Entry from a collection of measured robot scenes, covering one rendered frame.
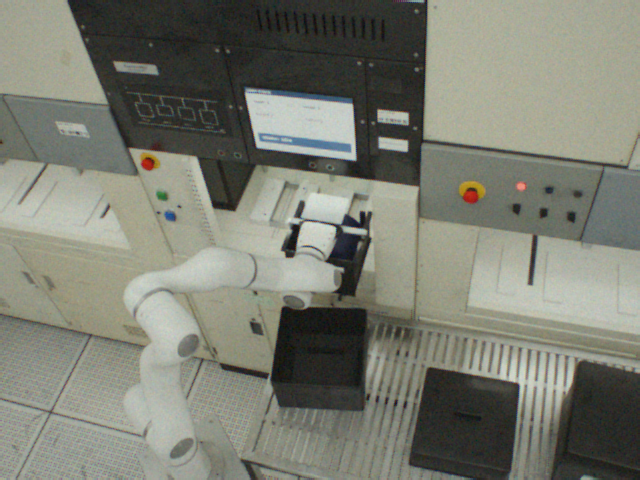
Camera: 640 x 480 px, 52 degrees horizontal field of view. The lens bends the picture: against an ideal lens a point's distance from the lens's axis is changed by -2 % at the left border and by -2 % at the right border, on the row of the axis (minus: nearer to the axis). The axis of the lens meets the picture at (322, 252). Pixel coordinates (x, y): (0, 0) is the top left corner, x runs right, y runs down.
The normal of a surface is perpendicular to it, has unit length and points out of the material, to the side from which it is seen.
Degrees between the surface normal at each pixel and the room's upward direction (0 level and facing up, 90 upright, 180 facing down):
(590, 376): 0
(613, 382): 0
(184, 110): 90
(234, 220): 0
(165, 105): 90
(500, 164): 90
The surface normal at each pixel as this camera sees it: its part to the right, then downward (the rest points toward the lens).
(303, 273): 0.27, -0.18
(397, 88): -0.26, 0.78
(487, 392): -0.08, -0.61
